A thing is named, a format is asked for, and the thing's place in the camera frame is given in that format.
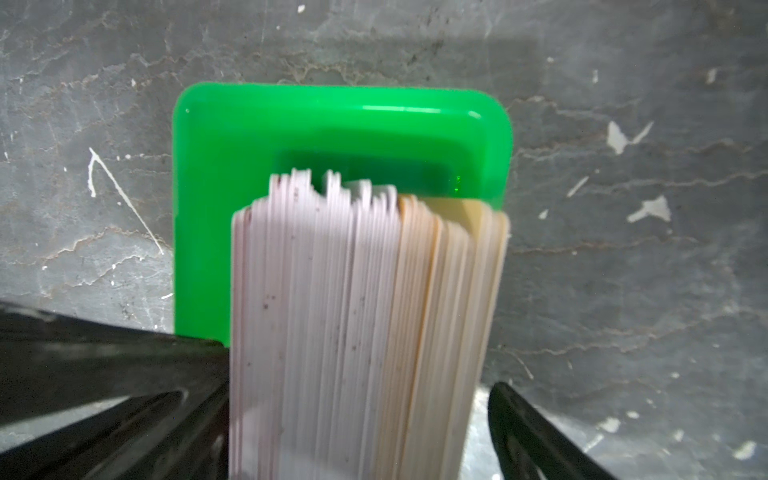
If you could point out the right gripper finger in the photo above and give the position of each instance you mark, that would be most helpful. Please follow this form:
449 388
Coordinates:
528 446

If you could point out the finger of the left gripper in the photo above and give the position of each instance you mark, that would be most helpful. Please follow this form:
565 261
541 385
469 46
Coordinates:
164 436
52 362

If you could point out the green plastic card tray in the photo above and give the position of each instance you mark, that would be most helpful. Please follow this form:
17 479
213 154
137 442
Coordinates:
228 140

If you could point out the stack of credit cards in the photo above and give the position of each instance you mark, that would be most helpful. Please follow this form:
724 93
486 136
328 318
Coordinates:
360 319

